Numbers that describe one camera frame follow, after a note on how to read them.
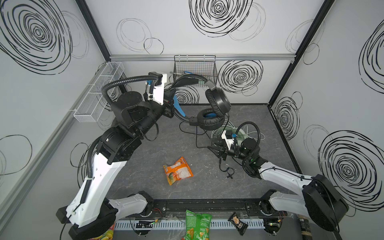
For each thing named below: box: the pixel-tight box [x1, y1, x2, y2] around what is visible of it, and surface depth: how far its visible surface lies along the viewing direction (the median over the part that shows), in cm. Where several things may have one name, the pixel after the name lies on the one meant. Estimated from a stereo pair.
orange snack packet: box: [163, 156, 194, 186], surface depth 84 cm
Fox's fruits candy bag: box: [89, 222, 115, 240], surface depth 65 cm
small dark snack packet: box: [227, 211, 249, 236], surface depth 70 cm
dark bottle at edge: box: [297, 214, 313, 240], surface depth 67 cm
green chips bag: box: [184, 209, 213, 240], surface depth 68 cm
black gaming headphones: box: [171, 74, 232, 131], surface depth 48 cm
